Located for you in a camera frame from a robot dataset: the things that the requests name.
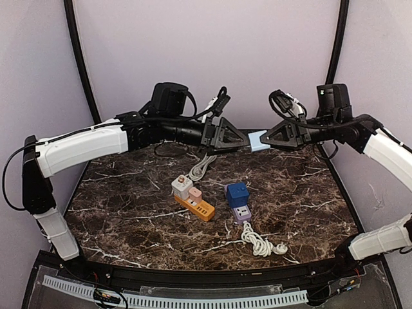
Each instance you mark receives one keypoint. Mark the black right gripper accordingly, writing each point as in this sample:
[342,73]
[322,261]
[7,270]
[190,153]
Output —
[295,133]

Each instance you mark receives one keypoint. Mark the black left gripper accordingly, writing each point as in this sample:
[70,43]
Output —
[212,138]

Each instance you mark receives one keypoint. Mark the light blue wall charger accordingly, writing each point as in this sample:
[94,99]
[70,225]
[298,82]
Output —
[255,142]

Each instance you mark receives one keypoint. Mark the blue cube socket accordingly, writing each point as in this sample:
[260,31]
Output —
[237,195]

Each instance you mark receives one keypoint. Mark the pink wall charger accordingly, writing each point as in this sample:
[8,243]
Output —
[195,195]

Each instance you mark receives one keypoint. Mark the white cube socket adapter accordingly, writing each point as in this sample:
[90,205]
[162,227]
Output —
[181,186]

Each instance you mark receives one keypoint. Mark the purple power strip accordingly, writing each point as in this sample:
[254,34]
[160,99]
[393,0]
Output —
[242,214]

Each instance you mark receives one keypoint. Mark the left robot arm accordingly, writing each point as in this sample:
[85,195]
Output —
[160,119]

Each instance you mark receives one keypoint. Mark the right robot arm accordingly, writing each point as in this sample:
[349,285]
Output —
[364,134]

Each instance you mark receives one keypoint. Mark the orange power strip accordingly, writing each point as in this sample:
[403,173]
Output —
[203,210]

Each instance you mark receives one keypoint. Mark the small circuit board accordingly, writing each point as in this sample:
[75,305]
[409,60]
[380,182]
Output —
[104,297]

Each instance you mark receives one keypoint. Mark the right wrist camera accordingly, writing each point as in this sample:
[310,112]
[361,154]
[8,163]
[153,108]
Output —
[287,107]

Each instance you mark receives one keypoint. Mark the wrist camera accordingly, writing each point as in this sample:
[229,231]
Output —
[216,105]
[287,107]

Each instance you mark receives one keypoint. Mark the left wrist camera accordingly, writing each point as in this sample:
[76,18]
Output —
[216,105]

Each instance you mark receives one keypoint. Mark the right black frame post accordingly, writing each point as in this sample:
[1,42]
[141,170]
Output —
[338,41]

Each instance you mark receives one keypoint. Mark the black frame post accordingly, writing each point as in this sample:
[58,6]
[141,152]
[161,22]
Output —
[79,59]
[338,41]

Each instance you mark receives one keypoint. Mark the black front rail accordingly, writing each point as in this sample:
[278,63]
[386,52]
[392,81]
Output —
[307,274]

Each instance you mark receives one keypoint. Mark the white slotted cable duct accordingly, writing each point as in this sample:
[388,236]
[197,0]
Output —
[151,297]

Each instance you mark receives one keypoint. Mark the left black frame post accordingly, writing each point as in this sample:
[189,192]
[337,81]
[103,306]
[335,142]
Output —
[79,59]

